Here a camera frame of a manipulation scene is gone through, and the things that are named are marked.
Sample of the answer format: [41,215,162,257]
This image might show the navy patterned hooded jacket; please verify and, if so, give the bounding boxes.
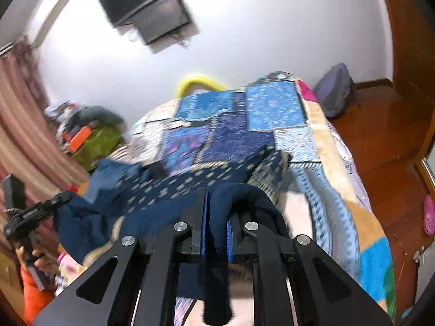
[52,145,294,326]

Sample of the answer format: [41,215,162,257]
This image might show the orange sleeve left forearm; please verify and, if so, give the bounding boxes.
[21,267,56,325]

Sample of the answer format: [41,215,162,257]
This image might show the person left hand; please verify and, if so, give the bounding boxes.
[15,246,58,274]

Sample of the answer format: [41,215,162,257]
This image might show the striped red curtain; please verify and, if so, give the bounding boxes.
[0,35,91,252]

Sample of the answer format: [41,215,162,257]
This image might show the blue patchwork quilt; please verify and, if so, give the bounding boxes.
[114,72,396,317]

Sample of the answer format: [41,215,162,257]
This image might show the folded blue jeans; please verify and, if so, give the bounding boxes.
[83,158,141,203]

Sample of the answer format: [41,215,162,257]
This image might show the orange box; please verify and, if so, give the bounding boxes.
[68,126,93,153]

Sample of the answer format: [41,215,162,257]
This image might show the green covered side table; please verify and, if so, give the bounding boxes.
[72,126,121,171]

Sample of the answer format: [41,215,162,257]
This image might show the white suitcase with stickers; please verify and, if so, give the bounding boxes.
[414,243,435,303]

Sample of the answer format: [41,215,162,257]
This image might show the pink slipper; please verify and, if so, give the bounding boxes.
[423,194,435,236]

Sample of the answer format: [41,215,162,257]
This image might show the grey purple backpack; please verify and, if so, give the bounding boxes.
[313,62,355,118]

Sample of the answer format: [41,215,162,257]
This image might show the white air conditioner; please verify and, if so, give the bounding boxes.
[27,0,70,48]

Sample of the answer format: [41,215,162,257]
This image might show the wooden door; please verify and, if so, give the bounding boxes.
[385,0,434,100]

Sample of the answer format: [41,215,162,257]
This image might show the small wall monitor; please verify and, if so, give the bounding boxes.
[132,0,192,46]

